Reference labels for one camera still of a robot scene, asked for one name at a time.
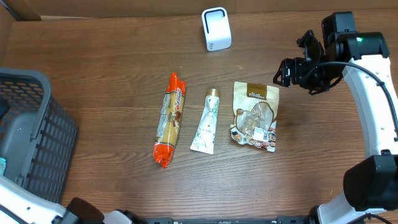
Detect grey plastic shopping basket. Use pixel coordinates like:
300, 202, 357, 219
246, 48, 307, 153
1, 67, 78, 203

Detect white barcode scanner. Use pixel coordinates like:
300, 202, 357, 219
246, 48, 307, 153
201, 7, 232, 52

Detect orange biscuit packet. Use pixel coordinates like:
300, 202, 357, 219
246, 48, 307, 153
153, 72, 187, 169

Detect white tube gold cap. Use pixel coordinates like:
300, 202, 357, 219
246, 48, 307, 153
190, 89, 220, 154

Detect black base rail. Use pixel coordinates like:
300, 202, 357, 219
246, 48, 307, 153
146, 216, 316, 224

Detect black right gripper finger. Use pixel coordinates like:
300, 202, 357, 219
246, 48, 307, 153
279, 58, 294, 74
273, 68, 291, 88

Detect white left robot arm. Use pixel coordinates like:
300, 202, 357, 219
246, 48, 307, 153
1, 176, 147, 224

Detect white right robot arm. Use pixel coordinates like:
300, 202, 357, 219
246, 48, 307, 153
273, 11, 397, 223

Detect brown Pantree snack pouch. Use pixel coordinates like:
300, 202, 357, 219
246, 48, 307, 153
230, 82, 279, 152

